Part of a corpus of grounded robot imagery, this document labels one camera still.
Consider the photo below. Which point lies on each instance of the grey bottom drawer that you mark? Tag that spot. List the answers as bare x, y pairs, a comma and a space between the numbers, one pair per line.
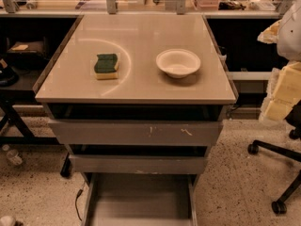
140, 200

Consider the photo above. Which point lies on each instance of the grey drawer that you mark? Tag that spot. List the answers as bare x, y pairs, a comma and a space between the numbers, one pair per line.
140, 200
138, 164
140, 133

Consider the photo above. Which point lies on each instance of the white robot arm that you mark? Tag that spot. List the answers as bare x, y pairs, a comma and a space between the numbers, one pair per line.
284, 86

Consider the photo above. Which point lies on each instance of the grey drawer cabinet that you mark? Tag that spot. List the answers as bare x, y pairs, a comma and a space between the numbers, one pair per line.
142, 92

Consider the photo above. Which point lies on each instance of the grey top drawer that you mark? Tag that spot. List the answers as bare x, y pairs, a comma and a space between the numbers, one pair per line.
140, 133

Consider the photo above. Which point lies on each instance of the grey middle drawer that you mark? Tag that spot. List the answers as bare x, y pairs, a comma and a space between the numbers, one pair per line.
138, 164

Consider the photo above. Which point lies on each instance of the white bowl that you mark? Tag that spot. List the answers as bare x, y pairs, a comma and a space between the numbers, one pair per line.
178, 63

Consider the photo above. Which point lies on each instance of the green yellow sponge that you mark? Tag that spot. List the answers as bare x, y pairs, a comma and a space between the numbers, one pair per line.
107, 66

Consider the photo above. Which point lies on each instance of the dark bag with note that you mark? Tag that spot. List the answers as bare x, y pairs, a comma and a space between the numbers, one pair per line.
32, 55

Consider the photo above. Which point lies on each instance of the black side table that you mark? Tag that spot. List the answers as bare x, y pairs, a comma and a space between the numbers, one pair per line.
16, 88

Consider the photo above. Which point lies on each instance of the clear plastic bottle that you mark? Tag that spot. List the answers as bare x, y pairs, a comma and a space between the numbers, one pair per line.
12, 155

